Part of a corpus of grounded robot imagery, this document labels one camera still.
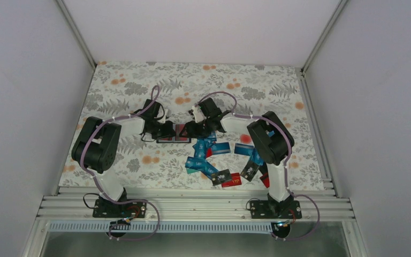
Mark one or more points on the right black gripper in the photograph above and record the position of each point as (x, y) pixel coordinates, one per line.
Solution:
(192, 131)

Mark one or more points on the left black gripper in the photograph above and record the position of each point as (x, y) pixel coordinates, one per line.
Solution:
(169, 131)

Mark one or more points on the black leather card holder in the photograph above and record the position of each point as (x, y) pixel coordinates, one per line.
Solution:
(174, 139)

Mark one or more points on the red gold VIP card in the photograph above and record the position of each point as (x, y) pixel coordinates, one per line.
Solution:
(235, 181)

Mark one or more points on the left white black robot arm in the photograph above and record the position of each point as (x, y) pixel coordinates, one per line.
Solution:
(96, 146)

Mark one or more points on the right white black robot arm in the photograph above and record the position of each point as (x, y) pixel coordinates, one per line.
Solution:
(269, 135)

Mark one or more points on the blue striped card upper left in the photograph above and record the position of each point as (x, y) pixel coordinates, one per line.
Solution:
(201, 148)

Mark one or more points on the blue card centre pile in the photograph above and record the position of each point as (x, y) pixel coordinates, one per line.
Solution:
(242, 149)

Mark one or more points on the blue VIP card lower right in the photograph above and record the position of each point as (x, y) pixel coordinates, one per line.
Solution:
(195, 163)

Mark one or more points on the blue logo card with chip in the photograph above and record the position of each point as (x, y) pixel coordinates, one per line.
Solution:
(208, 170)

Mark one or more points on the green VIP card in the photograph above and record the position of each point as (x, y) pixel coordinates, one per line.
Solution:
(190, 171)

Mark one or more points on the black card bottom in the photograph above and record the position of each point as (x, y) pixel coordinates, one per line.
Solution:
(221, 177)

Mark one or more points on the blue card upper right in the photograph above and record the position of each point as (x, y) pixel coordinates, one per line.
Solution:
(255, 157)

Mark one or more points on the black VIP card right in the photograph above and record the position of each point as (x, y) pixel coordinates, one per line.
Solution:
(249, 171)

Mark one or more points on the floral patterned table mat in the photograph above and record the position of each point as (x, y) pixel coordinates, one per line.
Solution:
(118, 88)

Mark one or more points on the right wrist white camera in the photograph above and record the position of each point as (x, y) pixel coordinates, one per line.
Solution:
(197, 113)

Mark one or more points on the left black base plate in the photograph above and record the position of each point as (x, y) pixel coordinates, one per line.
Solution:
(107, 209)

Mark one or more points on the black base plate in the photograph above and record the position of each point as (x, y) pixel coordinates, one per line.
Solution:
(263, 209)
(107, 209)

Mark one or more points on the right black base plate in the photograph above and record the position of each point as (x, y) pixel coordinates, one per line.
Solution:
(263, 209)

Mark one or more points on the aluminium front rail frame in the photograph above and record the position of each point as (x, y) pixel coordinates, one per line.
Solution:
(193, 205)

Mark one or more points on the grey slotted cable duct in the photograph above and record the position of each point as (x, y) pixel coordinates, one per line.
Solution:
(163, 227)

